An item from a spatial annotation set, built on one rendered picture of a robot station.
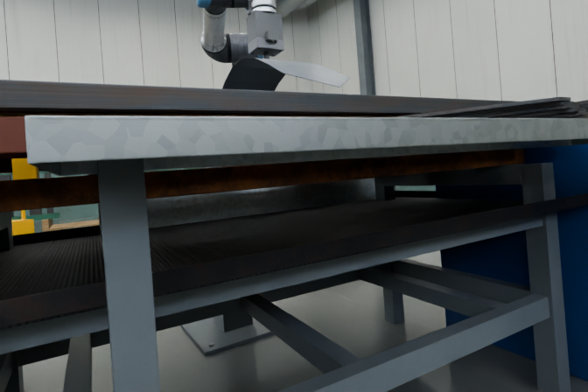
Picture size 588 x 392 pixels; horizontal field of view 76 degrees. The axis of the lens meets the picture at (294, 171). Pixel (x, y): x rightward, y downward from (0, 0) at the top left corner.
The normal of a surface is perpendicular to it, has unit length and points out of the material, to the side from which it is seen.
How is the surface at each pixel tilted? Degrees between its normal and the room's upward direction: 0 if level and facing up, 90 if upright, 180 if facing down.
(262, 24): 90
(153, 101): 90
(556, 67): 90
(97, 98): 90
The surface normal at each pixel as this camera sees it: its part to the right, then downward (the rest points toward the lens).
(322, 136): 0.47, -0.04
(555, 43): -0.85, 0.06
